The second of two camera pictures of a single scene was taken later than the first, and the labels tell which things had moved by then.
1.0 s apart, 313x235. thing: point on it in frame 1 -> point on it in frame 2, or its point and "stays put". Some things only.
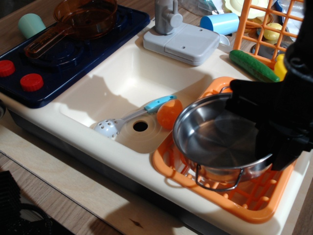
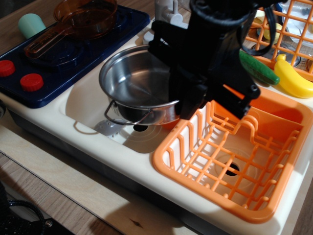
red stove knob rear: (7, 68) stays put
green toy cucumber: (254, 66) stays put
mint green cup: (30, 24) stays put
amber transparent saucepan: (80, 19) stays put
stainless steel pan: (219, 143) -> (140, 86)
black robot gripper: (286, 105) -> (210, 48)
